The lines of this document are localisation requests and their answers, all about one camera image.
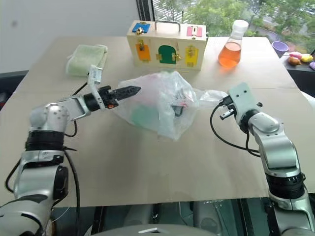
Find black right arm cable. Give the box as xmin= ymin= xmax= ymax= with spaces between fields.
xmin=209 ymin=102 xmax=261 ymax=158

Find folded green towel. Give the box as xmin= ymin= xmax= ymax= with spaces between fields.
xmin=65 ymin=44 xmax=109 ymax=78

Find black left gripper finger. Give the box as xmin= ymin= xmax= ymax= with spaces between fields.
xmin=115 ymin=90 xmax=141 ymax=101
xmin=114 ymin=86 xmax=142 ymax=96

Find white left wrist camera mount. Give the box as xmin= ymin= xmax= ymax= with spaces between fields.
xmin=86 ymin=64 xmax=104 ymax=110

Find black item inside bag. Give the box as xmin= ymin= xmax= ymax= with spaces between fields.
xmin=171 ymin=104 xmax=188 ymax=118

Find purple bowl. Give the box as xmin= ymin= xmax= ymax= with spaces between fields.
xmin=271 ymin=40 xmax=289 ymax=59

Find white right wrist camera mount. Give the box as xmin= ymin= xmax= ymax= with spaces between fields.
xmin=227 ymin=82 xmax=263 ymax=123

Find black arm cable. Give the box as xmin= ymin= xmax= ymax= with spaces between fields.
xmin=209 ymin=102 xmax=261 ymax=158
xmin=63 ymin=82 xmax=89 ymax=236

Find dark furniture beside table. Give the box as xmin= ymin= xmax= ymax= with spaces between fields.
xmin=0 ymin=70 xmax=30 ymax=112

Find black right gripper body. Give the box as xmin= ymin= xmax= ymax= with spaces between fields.
xmin=225 ymin=102 xmax=236 ymax=119

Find green item inside bag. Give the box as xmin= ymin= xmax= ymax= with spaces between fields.
xmin=129 ymin=105 xmax=158 ymax=126

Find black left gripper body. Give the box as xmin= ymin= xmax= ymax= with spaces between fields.
xmin=98 ymin=86 xmax=120 ymax=110

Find white rounded object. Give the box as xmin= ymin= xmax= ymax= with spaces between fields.
xmin=301 ymin=91 xmax=315 ymax=112

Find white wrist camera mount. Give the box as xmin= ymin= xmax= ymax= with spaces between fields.
xmin=86 ymin=64 xmax=104 ymax=110
xmin=227 ymin=82 xmax=263 ymax=123

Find black window frame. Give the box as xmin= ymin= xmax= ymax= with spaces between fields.
xmin=136 ymin=0 xmax=156 ymax=23

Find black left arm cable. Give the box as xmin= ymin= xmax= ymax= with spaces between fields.
xmin=63 ymin=82 xmax=89 ymax=236

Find wooden lock box colourful doors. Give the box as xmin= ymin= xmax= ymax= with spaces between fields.
xmin=126 ymin=20 xmax=209 ymax=72

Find translucent plastic bag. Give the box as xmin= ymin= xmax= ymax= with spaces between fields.
xmin=114 ymin=69 xmax=228 ymax=142

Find metal box carry handle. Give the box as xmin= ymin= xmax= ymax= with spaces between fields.
xmin=155 ymin=21 xmax=182 ymax=32

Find grey rounded robot torso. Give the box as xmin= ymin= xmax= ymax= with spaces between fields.
xmin=94 ymin=221 xmax=222 ymax=236

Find flask with orange liquid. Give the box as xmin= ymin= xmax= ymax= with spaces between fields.
xmin=218 ymin=19 xmax=250 ymax=68

